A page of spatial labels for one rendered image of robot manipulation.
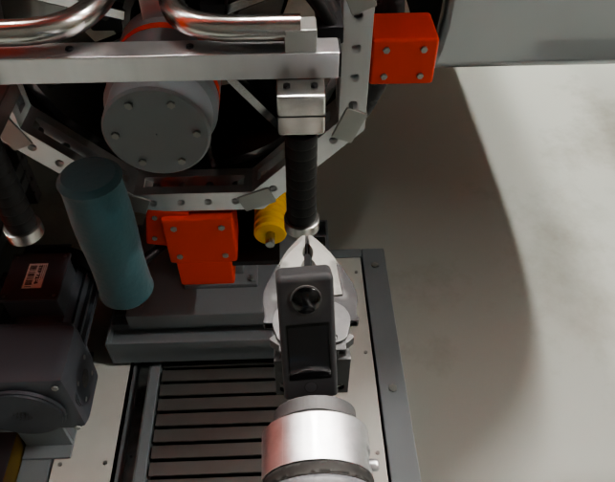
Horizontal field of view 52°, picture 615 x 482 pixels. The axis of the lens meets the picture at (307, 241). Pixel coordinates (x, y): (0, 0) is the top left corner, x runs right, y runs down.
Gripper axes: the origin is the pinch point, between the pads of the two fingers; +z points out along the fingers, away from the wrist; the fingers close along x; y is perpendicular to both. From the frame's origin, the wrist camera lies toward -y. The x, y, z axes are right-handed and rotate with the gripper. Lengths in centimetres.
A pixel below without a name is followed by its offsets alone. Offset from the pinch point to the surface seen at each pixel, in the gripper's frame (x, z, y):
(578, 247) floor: 79, 72, 83
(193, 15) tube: -10.6, 13.3, -18.3
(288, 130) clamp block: -1.7, 8.5, -7.9
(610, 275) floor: 84, 61, 83
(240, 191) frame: -9.6, 30.6, 20.9
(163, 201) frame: -22.3, 30.5, 22.4
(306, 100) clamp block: 0.2, 8.4, -11.6
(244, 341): -12, 33, 67
